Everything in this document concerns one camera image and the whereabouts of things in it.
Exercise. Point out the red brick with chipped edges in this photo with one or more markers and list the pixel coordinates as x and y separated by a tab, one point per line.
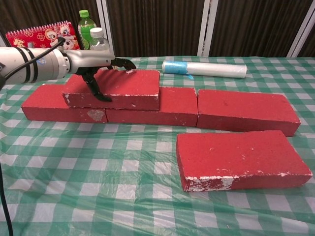
128	86

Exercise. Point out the white partition post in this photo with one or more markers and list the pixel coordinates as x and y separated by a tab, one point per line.
297	43
104	19
206	29

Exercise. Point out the green checkered tablecloth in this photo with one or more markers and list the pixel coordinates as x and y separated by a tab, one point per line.
123	196

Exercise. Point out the clear bottle with white cap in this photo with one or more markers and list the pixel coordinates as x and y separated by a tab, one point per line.
97	44

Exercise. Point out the left silver-black robot hand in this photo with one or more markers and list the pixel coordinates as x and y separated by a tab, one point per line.
91	59

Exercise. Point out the red brick with grey patch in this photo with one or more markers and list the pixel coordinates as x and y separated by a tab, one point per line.
44	103

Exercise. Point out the red brick with white-scraped side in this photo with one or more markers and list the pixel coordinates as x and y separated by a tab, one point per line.
233	155

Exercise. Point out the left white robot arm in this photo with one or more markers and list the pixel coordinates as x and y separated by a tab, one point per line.
14	66

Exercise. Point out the green drink bottle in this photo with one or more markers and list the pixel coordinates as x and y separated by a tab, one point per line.
85	29

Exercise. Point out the red 2026 desk calendar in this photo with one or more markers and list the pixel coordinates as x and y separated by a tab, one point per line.
44	37

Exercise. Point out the plastic film roll, blue tape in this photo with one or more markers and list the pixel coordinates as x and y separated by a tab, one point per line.
216	70

